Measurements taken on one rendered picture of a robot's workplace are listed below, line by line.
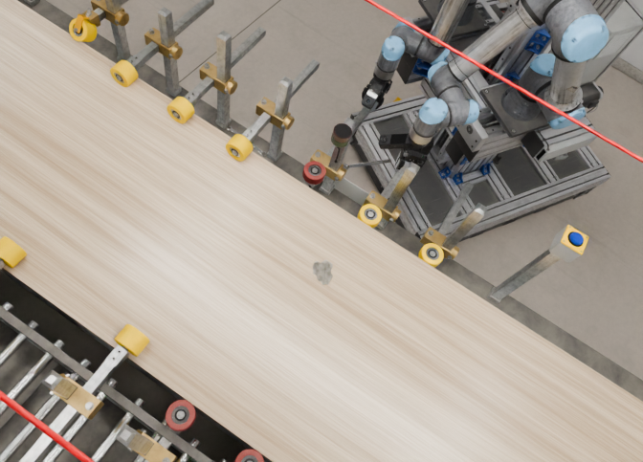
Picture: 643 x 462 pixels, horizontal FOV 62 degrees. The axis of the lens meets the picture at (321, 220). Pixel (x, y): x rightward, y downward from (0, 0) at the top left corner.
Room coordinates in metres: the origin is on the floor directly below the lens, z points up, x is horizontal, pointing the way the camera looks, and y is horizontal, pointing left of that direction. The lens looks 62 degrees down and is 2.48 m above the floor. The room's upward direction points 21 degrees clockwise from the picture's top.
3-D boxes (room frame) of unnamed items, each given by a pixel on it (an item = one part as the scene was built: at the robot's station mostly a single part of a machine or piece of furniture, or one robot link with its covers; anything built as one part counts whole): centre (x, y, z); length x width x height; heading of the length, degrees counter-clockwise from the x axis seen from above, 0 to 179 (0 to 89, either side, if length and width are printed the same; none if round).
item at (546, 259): (0.92, -0.71, 0.93); 0.05 x 0.05 x 0.45; 76
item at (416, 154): (1.14, -0.21, 1.09); 0.09 x 0.08 x 0.12; 96
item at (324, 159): (1.11, 0.05, 0.85); 0.14 x 0.06 x 0.05; 76
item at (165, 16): (1.28, 0.75, 0.88); 0.04 x 0.04 x 0.48; 76
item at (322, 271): (0.68, -0.06, 0.91); 0.09 x 0.07 x 0.02; 20
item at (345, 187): (1.12, -0.01, 0.75); 0.26 x 0.01 x 0.10; 76
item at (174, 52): (1.29, 0.78, 0.95); 0.14 x 0.06 x 0.05; 76
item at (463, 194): (1.08, -0.44, 0.80); 0.44 x 0.03 x 0.04; 166
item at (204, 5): (1.34, 0.78, 0.95); 0.50 x 0.04 x 0.04; 166
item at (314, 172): (1.03, 0.09, 0.85); 0.08 x 0.08 x 0.11
